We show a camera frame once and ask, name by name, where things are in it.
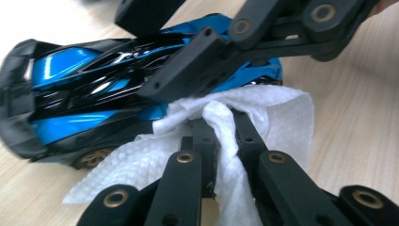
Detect blue and black toy car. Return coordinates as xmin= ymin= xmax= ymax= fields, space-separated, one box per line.
xmin=0 ymin=12 xmax=283 ymax=170

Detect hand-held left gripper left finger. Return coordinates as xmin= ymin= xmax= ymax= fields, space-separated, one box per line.
xmin=181 ymin=117 xmax=219 ymax=199

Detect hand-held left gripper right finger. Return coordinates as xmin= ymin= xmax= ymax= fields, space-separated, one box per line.
xmin=231 ymin=109 xmax=269 ymax=189

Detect white wet wipe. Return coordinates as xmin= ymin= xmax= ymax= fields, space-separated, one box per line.
xmin=62 ymin=84 xmax=315 ymax=226

